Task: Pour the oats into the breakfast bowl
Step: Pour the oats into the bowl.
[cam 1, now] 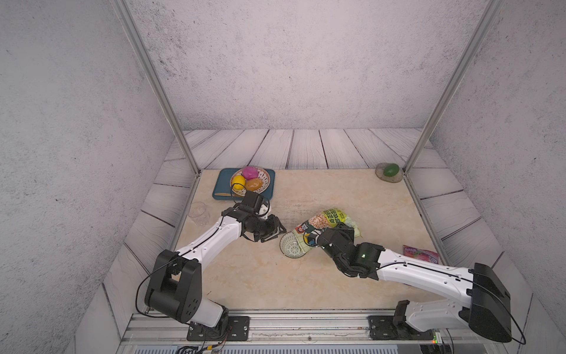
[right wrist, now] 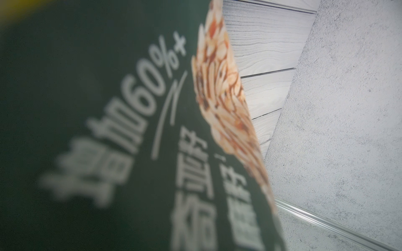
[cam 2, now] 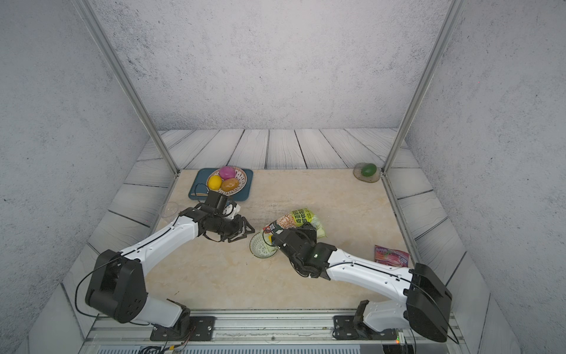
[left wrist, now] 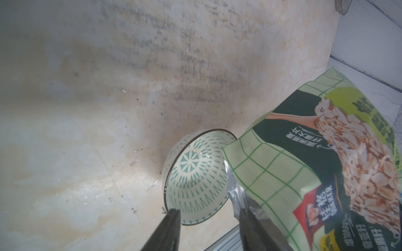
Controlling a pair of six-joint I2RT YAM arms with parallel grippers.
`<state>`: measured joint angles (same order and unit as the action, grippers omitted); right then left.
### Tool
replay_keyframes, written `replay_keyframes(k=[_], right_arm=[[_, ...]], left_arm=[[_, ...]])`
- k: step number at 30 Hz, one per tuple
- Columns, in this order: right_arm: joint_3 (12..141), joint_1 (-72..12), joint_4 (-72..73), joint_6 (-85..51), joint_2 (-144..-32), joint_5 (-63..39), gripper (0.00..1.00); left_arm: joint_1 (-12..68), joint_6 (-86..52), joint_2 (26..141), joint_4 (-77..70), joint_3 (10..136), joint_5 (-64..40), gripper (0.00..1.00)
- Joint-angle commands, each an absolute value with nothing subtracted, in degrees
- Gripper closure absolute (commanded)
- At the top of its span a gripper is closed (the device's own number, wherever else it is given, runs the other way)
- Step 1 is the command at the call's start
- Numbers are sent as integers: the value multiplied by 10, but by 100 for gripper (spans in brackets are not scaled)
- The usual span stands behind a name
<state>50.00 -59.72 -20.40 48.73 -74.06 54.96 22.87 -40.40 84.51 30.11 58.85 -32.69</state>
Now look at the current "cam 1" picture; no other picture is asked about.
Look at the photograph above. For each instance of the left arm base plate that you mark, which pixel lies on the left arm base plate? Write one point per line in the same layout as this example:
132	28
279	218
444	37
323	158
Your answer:
229	328

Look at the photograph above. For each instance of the white patterned breakfast bowl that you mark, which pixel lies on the white patterned breakfast bowl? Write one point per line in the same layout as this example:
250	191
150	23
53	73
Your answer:
293	245

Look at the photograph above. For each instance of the green avocado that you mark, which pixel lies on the green avocado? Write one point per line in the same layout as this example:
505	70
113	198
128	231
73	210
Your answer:
391	170

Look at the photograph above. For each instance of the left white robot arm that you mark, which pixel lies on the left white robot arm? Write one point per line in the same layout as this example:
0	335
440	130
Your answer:
175	286

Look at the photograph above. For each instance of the clear glass cup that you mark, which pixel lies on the clear glass cup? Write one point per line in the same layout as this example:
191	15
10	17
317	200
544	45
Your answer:
199	213

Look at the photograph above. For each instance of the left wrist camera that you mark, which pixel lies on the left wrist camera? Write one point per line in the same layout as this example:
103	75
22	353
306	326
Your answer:
256	204

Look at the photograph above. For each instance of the purple candy bag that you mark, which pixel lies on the purple candy bag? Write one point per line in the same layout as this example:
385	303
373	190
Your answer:
421	254

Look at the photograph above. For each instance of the patterned fruit plate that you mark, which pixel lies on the patterned fruit plate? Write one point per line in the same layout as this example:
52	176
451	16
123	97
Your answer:
263	174

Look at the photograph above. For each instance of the metal frame post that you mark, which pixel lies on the metal frame post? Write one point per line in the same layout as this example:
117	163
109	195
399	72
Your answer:
142	55
486	21

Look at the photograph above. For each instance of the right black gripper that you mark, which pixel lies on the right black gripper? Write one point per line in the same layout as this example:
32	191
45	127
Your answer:
346	232

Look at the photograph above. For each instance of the teal tray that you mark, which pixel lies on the teal tray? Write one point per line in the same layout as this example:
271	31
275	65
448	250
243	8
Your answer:
222	184

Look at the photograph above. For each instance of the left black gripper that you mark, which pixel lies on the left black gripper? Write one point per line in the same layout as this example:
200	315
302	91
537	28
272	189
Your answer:
273	230

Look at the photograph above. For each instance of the aluminium front rail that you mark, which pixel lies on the aluminium front rail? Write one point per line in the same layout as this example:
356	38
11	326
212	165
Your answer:
297	331

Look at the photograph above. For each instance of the pink fruit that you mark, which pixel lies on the pink fruit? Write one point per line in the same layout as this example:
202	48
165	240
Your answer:
250	172

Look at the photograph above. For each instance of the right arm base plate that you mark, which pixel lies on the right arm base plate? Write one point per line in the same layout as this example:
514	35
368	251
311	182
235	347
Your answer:
389	328

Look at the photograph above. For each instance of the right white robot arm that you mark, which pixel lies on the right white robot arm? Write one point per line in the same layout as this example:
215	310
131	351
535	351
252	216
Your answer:
470	297

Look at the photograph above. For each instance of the right metal frame post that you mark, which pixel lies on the right metal frame post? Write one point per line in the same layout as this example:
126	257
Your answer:
486	21

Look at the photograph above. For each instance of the green oats bag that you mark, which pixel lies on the green oats bag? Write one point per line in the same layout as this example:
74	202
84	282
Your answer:
326	219

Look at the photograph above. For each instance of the yellow lemon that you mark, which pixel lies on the yellow lemon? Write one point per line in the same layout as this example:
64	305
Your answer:
238	183

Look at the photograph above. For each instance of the brown fruit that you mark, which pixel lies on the brown fruit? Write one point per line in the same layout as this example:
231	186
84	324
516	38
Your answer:
254	184

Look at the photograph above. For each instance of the left metal frame post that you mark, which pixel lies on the left metal frame post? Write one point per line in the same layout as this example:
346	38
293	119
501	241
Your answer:
142	55

